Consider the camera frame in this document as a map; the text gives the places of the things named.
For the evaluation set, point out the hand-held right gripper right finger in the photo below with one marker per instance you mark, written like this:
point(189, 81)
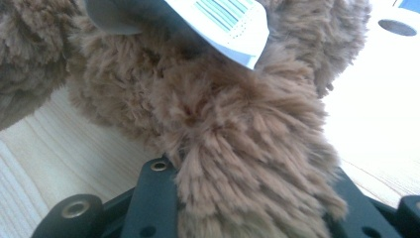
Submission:
point(360, 221)

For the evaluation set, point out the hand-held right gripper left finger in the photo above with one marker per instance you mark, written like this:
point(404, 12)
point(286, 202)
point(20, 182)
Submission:
point(152, 205)

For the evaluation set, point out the brown teddy bear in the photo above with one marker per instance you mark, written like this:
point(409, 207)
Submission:
point(231, 148)

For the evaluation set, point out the white sewn-in label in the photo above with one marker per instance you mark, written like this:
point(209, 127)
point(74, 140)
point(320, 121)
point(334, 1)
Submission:
point(237, 33)

